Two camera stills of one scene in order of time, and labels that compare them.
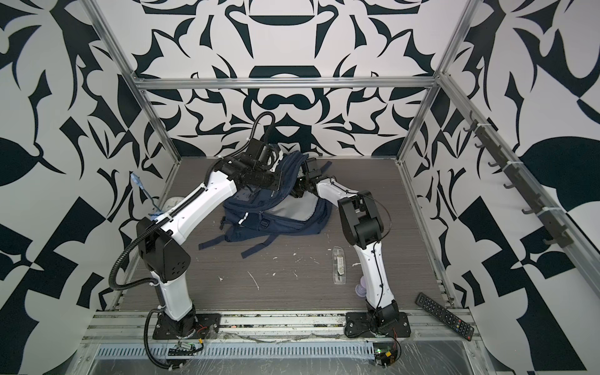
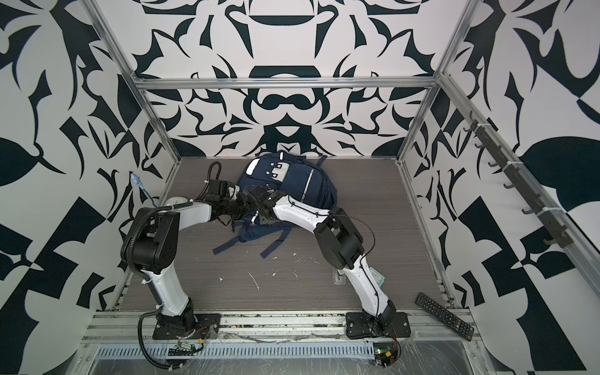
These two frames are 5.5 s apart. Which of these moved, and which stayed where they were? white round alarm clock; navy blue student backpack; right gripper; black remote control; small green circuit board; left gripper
Moved: navy blue student backpack; right gripper; left gripper
Stayed: black remote control; white round alarm clock; small green circuit board
